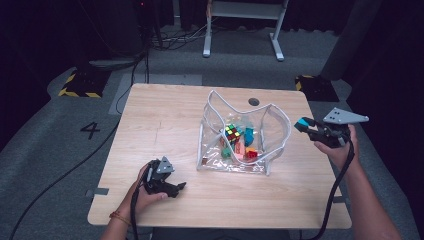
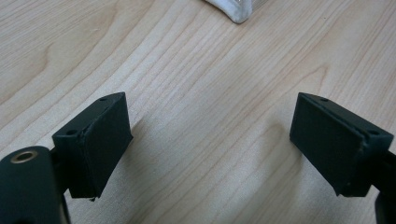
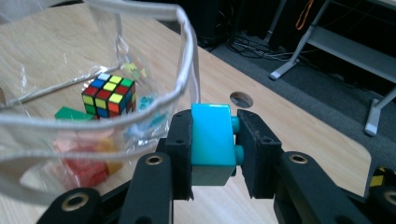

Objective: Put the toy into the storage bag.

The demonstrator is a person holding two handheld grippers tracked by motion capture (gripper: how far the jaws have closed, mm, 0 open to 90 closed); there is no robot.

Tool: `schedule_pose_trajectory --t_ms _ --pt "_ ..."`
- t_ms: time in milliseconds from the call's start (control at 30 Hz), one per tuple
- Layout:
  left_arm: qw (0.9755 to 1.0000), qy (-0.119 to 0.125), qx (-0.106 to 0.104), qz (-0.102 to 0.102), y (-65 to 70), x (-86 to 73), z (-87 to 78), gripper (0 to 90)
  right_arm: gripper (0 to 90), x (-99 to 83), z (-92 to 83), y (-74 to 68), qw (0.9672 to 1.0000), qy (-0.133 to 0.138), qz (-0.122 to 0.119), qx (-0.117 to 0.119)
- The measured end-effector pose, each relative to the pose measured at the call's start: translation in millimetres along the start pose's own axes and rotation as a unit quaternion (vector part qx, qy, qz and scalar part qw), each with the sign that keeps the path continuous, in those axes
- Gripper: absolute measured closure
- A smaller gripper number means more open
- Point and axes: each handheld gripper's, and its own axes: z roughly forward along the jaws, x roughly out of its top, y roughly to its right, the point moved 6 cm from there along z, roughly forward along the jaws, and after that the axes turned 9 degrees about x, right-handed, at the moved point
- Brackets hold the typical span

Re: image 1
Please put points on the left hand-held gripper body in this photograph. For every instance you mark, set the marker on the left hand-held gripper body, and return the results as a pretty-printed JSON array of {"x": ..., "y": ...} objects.
[{"x": 156, "y": 180}]

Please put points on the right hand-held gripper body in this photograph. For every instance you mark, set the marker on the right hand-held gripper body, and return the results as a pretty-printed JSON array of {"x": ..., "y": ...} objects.
[{"x": 331, "y": 133}]

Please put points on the clear plastic bag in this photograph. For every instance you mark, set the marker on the clear plastic bag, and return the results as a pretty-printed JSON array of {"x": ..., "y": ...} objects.
[{"x": 213, "y": 160}]

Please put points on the large teal toy brick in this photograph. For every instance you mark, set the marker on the large teal toy brick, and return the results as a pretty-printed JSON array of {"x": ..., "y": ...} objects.
[{"x": 248, "y": 136}]

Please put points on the orange toy brick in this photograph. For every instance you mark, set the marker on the orange toy brick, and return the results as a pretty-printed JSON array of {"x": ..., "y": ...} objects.
[{"x": 250, "y": 149}]

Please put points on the red toy brick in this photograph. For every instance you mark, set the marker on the red toy brick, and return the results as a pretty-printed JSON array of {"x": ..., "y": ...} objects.
[{"x": 252, "y": 154}]

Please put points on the green toy brick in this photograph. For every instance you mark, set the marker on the green toy brick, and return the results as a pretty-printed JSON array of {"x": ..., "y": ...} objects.
[{"x": 226, "y": 152}]

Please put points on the light blue toy brick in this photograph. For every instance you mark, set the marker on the light blue toy brick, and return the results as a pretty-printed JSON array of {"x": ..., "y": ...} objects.
[{"x": 239, "y": 129}]

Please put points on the large pink toy brick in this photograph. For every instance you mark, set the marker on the large pink toy brick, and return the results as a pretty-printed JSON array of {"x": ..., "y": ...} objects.
[{"x": 239, "y": 148}]

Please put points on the multicoloured puzzle cube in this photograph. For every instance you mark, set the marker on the multicoloured puzzle cube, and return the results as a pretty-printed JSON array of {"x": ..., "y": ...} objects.
[{"x": 232, "y": 133}]

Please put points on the person's left hand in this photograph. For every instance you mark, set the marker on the person's left hand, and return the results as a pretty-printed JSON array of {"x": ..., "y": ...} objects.
[{"x": 146, "y": 200}]

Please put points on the person's right hand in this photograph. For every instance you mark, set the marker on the person's right hand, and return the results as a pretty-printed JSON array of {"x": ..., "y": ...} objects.
[{"x": 338, "y": 155}]

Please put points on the black yellow striped base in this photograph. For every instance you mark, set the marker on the black yellow striped base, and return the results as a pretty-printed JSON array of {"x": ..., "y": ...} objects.
[
  {"x": 85, "y": 85},
  {"x": 316, "y": 88}
]

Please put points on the grey tape piece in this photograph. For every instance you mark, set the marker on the grey tape piece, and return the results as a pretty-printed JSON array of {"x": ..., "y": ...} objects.
[
  {"x": 100, "y": 191},
  {"x": 339, "y": 199}
]

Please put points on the person's dark clothing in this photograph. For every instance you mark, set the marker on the person's dark clothing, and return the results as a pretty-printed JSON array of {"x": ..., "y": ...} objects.
[{"x": 216, "y": 235}]

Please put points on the grey flat stand base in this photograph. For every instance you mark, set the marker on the grey flat stand base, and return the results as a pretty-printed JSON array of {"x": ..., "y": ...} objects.
[{"x": 113, "y": 63}]

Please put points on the black equipment stand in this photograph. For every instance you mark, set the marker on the black equipment stand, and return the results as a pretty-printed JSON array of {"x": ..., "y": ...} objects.
[{"x": 146, "y": 20}]

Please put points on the grey upright post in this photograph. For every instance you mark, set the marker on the grey upright post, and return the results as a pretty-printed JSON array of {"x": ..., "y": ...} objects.
[{"x": 350, "y": 40}]

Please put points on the white metal desk frame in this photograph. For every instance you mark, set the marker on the white metal desk frame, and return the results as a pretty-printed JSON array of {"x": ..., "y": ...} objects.
[{"x": 245, "y": 10}]

